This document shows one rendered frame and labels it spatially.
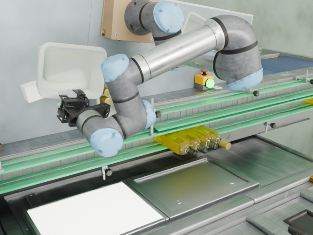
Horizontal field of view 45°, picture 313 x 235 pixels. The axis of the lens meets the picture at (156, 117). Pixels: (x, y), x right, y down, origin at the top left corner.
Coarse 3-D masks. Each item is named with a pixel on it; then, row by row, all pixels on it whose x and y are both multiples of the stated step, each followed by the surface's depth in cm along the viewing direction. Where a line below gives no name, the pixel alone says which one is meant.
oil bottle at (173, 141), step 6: (156, 138) 179; (162, 138) 175; (168, 138) 170; (174, 138) 169; (180, 138) 169; (162, 144) 176; (168, 144) 171; (174, 144) 167; (180, 144) 164; (186, 144) 164; (174, 150) 168; (180, 150) 164
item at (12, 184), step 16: (272, 112) 222; (288, 112) 222; (224, 128) 198; (240, 128) 199; (160, 144) 178; (96, 160) 161; (112, 160) 161; (32, 176) 148; (48, 176) 147; (64, 176) 149; (0, 192) 136
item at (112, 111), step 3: (105, 84) 170; (108, 96) 172; (96, 99) 162; (99, 99) 162; (111, 99) 174; (96, 102) 163; (99, 102) 163; (111, 102) 174; (111, 105) 175; (111, 108) 175; (114, 108) 175; (111, 111) 171; (114, 111) 172; (111, 114) 168
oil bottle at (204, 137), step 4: (192, 128) 179; (196, 128) 179; (192, 132) 175; (196, 132) 174; (200, 132) 174; (204, 132) 174; (196, 136) 172; (200, 136) 170; (204, 136) 170; (208, 136) 171; (204, 140) 169; (204, 144) 170
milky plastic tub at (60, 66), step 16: (48, 48) 123; (64, 48) 126; (80, 48) 122; (96, 48) 125; (48, 64) 124; (64, 64) 127; (80, 64) 130; (96, 64) 131; (48, 80) 126; (64, 80) 129; (80, 80) 132; (96, 80) 131; (48, 96) 120; (96, 96) 129
